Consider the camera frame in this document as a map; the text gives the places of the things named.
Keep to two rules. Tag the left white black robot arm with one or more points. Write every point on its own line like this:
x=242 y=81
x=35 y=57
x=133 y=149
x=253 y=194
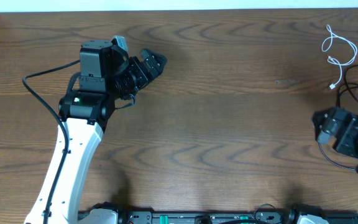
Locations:
x=107 y=73

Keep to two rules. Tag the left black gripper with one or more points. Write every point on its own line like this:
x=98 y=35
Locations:
x=142 y=76

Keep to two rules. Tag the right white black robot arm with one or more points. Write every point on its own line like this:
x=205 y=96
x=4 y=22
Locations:
x=355 y=169

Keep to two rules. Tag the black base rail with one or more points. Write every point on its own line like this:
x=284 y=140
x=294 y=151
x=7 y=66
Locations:
x=265 y=213

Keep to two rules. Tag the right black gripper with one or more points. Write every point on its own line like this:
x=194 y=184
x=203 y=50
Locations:
x=357 y=124

